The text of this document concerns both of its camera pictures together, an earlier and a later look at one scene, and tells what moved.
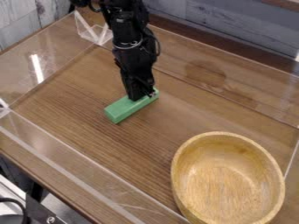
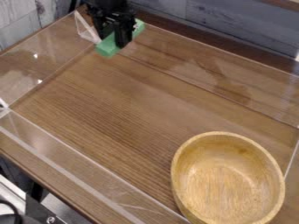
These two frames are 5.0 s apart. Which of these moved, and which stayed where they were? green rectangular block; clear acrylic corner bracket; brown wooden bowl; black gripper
Moved: green rectangular block; black gripper
Stayed: clear acrylic corner bracket; brown wooden bowl
